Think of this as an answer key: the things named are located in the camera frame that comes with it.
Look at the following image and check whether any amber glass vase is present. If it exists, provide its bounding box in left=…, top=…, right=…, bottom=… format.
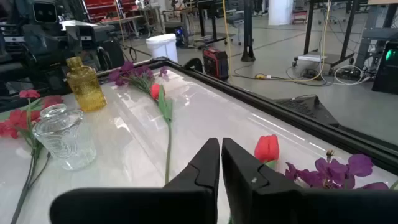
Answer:
left=65, top=55, right=108, bottom=113

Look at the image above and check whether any white trash bin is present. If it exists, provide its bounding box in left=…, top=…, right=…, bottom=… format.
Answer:
left=145, top=33, right=179, bottom=64

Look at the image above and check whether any white pillar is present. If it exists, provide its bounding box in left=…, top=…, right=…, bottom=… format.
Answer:
left=267, top=0, right=294, bottom=26

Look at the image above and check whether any black table frame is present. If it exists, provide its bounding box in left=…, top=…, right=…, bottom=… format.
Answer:
left=0, top=57, right=398, bottom=177

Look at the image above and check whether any yellow hanging cable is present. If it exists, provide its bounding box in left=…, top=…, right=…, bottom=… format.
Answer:
left=221, top=0, right=234, bottom=78

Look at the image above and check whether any computer tower with green light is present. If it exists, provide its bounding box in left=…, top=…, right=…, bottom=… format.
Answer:
left=371, top=42, right=398, bottom=96

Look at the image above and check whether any red flower sprig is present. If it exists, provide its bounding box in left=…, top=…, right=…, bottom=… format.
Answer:
left=0, top=88, right=65, bottom=224

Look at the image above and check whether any red shelf rack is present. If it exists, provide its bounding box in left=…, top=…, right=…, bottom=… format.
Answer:
left=81, top=0, right=139, bottom=23

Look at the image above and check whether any yellow extension cable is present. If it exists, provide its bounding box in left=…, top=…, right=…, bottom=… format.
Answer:
left=254, top=0, right=332, bottom=83

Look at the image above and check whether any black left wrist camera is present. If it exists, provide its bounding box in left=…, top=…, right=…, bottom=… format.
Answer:
left=32, top=1, right=59, bottom=24

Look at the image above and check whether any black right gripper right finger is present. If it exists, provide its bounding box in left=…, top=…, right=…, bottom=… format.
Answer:
left=221, top=137, right=398, bottom=224

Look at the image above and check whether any black power strip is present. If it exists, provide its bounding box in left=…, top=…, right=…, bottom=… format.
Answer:
left=303, top=68, right=318, bottom=80

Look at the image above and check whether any red black toolbox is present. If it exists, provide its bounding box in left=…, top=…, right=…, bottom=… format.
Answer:
left=202, top=46, right=230, bottom=81

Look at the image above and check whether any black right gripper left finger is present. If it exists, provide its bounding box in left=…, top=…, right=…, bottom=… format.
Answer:
left=49, top=138, right=221, bottom=224

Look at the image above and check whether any purple flower sprig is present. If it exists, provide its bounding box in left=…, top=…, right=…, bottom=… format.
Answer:
left=284, top=149, right=398, bottom=191
left=107, top=61, right=170, bottom=94

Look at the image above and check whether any black desk stand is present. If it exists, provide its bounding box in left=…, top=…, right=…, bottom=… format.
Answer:
left=292, top=0, right=363, bottom=68

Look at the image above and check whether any gray desk frame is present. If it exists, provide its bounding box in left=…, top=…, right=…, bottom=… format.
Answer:
left=354, top=0, right=398, bottom=69

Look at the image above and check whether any clear glass vase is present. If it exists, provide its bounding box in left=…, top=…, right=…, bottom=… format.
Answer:
left=32, top=103, right=98, bottom=171

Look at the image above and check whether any black pole stand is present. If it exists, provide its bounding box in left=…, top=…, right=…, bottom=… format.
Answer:
left=240, top=0, right=257, bottom=63

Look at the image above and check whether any computer tower with blue lights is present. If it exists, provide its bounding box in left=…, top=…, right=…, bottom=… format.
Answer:
left=164, top=25, right=189, bottom=48

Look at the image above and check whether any red tulip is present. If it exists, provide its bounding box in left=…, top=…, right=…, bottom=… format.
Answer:
left=254, top=134, right=280, bottom=170
left=150, top=83, right=174, bottom=185

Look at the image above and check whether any black triangular base plate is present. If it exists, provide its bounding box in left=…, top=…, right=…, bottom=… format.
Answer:
left=273, top=95, right=340, bottom=128

